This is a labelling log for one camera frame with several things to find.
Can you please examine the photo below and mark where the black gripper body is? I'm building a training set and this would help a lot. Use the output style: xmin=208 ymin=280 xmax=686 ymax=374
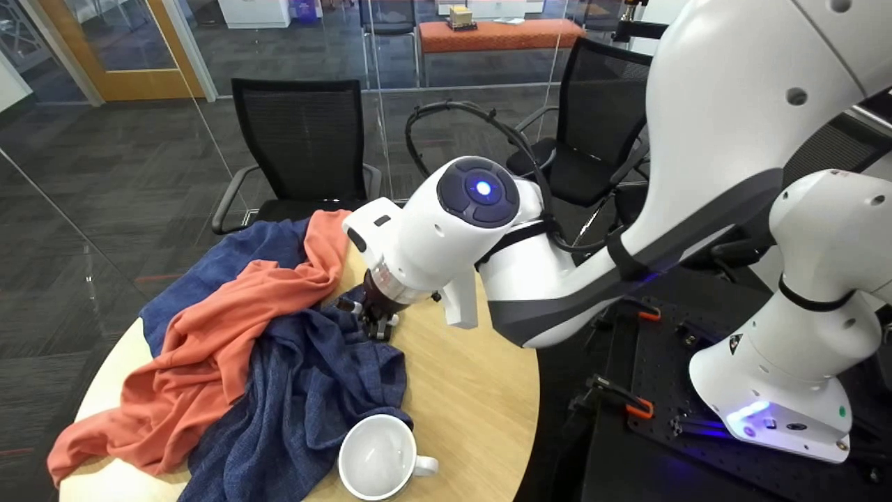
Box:
xmin=335 ymin=275 xmax=401 ymax=343

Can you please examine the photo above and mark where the white and green mug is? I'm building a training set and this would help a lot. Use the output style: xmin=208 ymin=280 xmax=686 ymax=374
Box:
xmin=337 ymin=414 xmax=439 ymax=502

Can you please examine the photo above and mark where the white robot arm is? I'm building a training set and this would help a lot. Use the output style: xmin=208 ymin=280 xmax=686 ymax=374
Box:
xmin=344 ymin=0 xmax=892 ymax=463

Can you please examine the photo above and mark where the blue towel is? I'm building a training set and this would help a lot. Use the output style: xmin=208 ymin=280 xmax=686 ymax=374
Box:
xmin=142 ymin=220 xmax=407 ymax=502

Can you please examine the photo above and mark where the black office chair far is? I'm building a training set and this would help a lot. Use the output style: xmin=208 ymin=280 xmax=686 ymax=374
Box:
xmin=208 ymin=78 xmax=380 ymax=234

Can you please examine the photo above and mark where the black office chair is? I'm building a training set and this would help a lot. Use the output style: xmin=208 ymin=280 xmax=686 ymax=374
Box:
xmin=507 ymin=39 xmax=648 ymax=262
xmin=208 ymin=78 xmax=380 ymax=234

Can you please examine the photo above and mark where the orange towel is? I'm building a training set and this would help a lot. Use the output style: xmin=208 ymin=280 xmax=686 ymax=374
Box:
xmin=46 ymin=209 xmax=348 ymax=481

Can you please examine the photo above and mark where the black office chair middle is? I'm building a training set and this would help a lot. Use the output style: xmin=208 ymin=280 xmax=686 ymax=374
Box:
xmin=507 ymin=39 xmax=648 ymax=262

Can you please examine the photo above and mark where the orange black clamp upper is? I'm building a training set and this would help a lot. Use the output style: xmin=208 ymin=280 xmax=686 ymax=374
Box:
xmin=616 ymin=299 xmax=663 ymax=322

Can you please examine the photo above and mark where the orange black clamp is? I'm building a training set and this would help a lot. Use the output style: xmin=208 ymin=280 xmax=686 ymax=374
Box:
xmin=616 ymin=299 xmax=663 ymax=322
xmin=570 ymin=374 xmax=654 ymax=420

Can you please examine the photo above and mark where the orange black clamp lower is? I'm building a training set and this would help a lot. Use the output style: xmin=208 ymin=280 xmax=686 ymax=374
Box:
xmin=570 ymin=374 xmax=654 ymax=420

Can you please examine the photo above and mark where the orange bench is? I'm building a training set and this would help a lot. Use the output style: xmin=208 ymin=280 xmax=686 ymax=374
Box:
xmin=417 ymin=18 xmax=581 ymax=56

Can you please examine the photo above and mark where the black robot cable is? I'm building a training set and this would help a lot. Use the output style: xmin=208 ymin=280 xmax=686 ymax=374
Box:
xmin=403 ymin=96 xmax=597 ymax=254

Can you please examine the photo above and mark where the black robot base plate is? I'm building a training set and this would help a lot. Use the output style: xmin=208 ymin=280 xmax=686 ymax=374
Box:
xmin=581 ymin=300 xmax=892 ymax=502

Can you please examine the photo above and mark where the wooden door frame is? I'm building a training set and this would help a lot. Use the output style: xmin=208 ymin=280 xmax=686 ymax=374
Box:
xmin=36 ymin=0 xmax=203 ymax=102

